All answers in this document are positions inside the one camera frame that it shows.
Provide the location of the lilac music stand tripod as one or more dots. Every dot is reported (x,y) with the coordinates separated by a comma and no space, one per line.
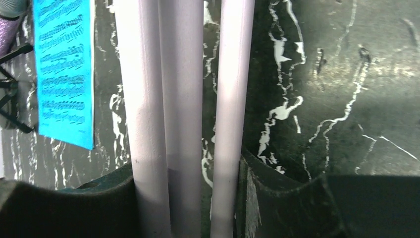
(161,46)

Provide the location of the silver mesh studio microphone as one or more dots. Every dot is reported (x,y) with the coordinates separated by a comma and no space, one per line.
(10,14)

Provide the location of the blue sheet music page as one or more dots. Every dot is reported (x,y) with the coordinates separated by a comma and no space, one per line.
(64,61)

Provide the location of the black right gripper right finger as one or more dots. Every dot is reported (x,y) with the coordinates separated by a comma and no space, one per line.
(271,205)

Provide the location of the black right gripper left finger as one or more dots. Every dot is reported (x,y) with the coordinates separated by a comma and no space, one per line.
(102,208)

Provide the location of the black tripod microphone stand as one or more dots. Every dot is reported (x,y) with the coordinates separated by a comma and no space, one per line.
(9,118)

